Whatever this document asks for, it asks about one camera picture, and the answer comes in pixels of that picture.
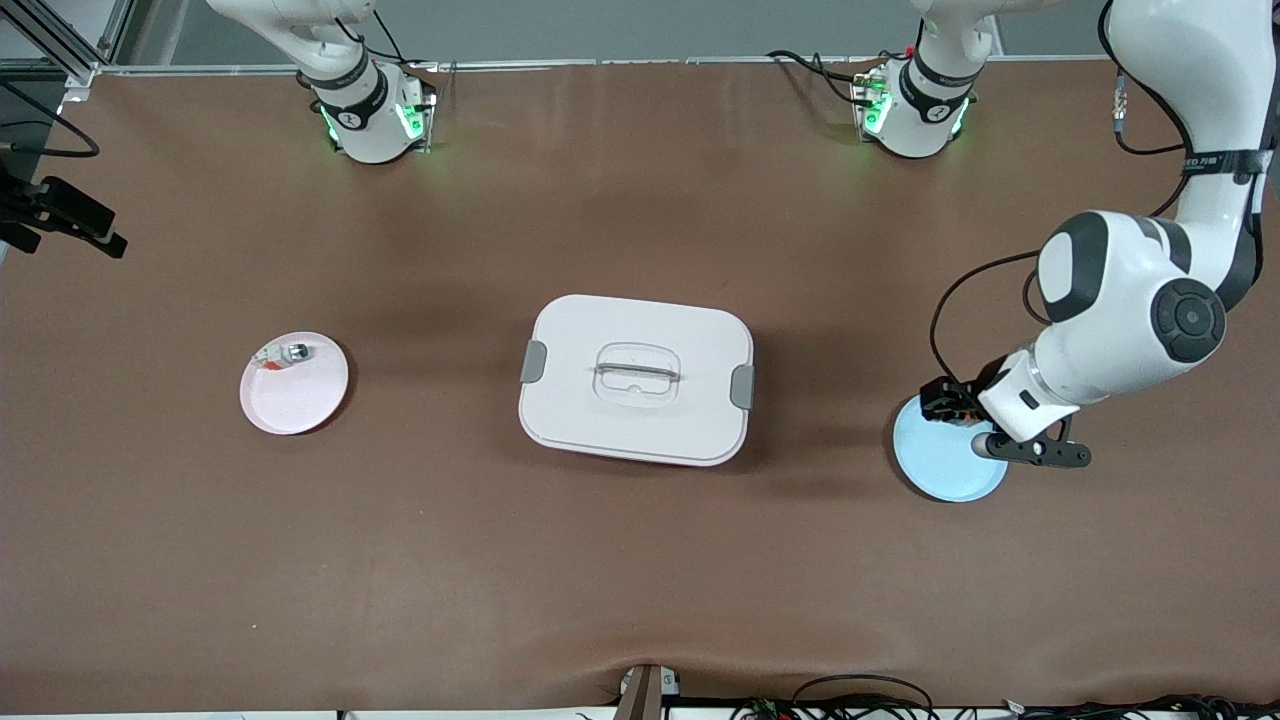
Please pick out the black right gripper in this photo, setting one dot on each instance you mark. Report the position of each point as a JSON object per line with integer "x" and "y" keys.
{"x": 40, "y": 212}

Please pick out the aluminium frame profile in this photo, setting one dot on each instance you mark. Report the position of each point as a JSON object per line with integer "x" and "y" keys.
{"x": 60, "y": 45}

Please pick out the light blue round plate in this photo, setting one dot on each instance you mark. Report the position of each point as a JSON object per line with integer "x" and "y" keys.
{"x": 940, "y": 470}

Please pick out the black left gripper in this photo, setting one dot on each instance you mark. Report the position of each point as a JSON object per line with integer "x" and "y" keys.
{"x": 962, "y": 397}

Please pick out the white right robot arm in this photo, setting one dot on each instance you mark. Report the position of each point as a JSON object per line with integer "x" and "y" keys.
{"x": 350, "y": 100}

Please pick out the silver and white switch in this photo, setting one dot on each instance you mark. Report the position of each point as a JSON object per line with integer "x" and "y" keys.
{"x": 297, "y": 352}

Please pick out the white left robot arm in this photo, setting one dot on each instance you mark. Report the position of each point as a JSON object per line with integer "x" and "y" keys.
{"x": 1130, "y": 290}

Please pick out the metal table edge bracket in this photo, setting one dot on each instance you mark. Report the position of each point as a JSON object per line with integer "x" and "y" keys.
{"x": 645, "y": 695}

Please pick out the brown table cover sheet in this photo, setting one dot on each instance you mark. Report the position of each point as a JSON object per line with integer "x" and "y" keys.
{"x": 640, "y": 560}

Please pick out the white lidded box grey latches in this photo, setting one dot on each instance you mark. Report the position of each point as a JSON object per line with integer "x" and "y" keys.
{"x": 600, "y": 410}

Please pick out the pink round plate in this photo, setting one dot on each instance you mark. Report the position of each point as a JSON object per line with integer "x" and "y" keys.
{"x": 295, "y": 405}

